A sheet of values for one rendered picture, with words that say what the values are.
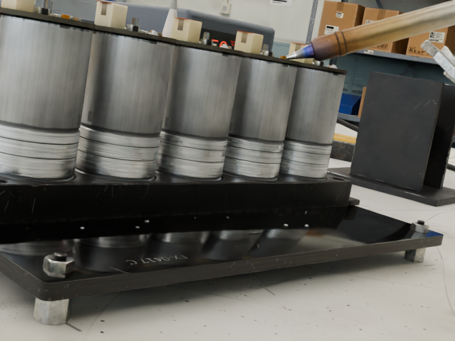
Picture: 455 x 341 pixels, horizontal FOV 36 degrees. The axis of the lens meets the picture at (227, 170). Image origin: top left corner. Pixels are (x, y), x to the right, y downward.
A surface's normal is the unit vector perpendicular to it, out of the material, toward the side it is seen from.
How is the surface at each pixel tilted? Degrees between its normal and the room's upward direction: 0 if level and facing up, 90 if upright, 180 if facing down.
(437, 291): 0
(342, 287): 0
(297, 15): 90
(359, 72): 90
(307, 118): 90
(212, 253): 0
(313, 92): 90
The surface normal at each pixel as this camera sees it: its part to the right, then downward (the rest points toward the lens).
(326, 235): 0.17, -0.97
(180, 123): -0.22, 0.12
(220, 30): 0.66, 0.23
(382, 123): -0.60, 0.03
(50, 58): 0.37, 0.21
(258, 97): 0.03, 0.16
